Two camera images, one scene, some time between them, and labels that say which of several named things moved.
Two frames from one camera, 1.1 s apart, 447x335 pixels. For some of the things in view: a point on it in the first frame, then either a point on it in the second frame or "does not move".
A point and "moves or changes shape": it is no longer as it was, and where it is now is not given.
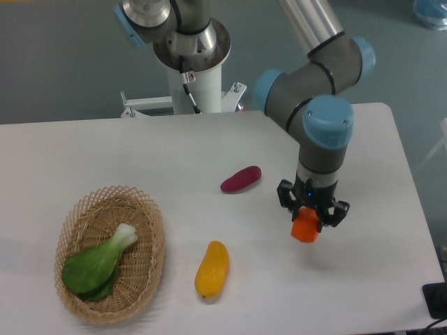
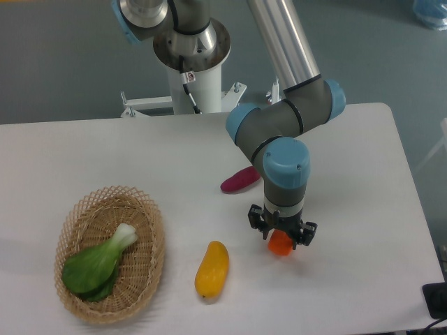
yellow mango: (211, 276) does not move
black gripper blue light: (304, 194) → (290, 224)
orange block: (305, 225) moves or changes shape
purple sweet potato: (242, 179) does not move
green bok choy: (93, 272) does not move
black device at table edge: (436, 298) does not move
